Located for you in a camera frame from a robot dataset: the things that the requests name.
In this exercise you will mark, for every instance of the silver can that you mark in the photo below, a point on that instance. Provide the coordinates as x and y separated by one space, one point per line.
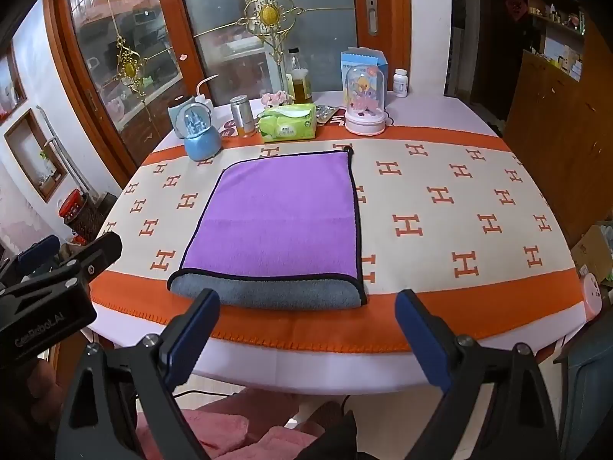
243 117

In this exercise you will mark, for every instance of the pink round container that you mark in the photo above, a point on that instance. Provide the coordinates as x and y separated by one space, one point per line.
593 296

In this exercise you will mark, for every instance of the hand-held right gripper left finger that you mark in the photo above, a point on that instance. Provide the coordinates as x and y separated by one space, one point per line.
191 335

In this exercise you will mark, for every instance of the glass oil bottle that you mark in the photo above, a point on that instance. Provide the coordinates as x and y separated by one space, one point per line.
299 84

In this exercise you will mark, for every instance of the wall shelf with boxes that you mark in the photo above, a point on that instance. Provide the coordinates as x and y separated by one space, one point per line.
560 19

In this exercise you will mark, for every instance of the small gold door ornament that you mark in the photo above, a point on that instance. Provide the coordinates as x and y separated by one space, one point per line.
129 66

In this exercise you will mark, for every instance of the metal ladder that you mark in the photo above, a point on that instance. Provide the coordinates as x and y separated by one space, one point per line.
60 146

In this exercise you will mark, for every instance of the pink flower ornament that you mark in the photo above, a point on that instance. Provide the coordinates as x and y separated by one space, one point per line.
277 99

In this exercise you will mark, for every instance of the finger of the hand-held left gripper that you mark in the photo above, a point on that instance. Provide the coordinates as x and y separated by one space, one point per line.
38 248
98 250

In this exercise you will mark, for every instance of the wooden wall niche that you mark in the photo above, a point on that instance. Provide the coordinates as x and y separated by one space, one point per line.
36 153

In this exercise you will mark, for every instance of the blue snow globe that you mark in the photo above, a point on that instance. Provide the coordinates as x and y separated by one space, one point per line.
198 134

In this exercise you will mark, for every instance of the brown cardboard box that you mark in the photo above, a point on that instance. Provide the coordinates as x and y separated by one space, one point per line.
591 249

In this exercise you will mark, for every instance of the blister pill pack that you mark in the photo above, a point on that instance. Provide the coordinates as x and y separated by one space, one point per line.
325 114

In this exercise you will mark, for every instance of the green tissue pack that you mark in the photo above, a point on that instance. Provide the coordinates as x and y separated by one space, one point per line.
287 124

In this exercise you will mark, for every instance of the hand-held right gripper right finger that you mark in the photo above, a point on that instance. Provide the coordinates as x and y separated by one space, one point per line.
421 335

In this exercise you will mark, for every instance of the orange and cream patterned blanket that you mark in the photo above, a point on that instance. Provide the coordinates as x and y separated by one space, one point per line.
431 249

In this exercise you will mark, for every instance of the wooden glass sliding door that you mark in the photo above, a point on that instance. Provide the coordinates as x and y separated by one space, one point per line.
158 48

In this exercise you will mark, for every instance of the person's left hand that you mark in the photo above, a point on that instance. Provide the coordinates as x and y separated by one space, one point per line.
43 393

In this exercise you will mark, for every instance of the wooden cabinet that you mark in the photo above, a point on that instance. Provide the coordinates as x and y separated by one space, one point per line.
560 129

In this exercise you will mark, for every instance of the purple and grey towel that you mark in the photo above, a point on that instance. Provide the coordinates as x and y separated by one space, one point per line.
277 220

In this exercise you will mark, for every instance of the pink dome music box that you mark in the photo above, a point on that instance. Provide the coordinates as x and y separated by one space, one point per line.
365 105

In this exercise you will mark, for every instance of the large gold door ornament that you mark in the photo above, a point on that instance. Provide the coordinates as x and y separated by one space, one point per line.
269 13

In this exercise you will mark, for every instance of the blue cardboard box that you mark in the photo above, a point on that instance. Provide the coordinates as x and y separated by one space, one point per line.
371 62

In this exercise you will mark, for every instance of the red pot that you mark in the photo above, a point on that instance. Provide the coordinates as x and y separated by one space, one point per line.
71 206

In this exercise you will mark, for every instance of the white pill bottle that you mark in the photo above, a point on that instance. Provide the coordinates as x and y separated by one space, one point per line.
400 84

